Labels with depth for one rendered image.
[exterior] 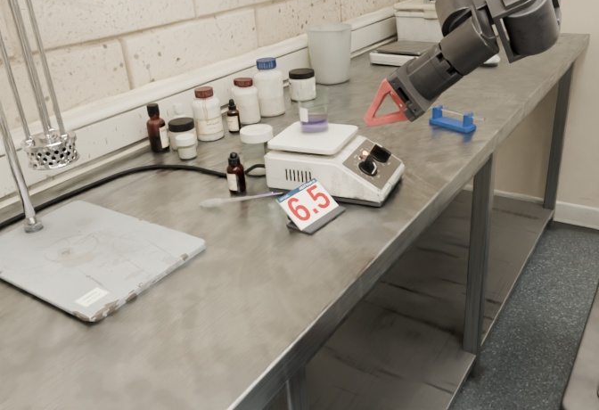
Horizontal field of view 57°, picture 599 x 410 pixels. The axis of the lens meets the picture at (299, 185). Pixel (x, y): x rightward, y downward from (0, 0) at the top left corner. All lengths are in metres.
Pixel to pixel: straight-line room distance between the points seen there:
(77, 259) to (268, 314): 0.30
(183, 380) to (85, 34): 0.77
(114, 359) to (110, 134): 0.63
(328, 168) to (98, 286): 0.37
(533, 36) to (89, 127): 0.80
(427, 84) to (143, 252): 0.44
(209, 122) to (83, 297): 0.57
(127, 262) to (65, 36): 0.53
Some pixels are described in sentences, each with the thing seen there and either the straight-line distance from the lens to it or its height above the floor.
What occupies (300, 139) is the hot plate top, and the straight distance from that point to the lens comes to 0.90.
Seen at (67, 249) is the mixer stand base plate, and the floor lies 0.76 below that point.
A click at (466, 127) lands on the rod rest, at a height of 0.76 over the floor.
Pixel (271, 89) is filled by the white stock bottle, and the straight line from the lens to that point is 1.31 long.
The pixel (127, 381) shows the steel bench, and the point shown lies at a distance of 0.61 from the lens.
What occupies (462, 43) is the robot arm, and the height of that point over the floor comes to 1.01.
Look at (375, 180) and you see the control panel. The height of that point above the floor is 0.79.
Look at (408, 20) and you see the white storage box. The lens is 2.02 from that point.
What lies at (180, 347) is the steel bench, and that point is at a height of 0.75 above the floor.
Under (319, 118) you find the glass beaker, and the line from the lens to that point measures 0.90.
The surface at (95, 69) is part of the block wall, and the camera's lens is 1.20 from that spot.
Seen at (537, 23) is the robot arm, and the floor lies 1.03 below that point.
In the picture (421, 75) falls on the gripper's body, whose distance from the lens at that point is 0.75.
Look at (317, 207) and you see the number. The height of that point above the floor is 0.76.
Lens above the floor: 1.14
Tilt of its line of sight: 25 degrees down
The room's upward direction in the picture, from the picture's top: 4 degrees counter-clockwise
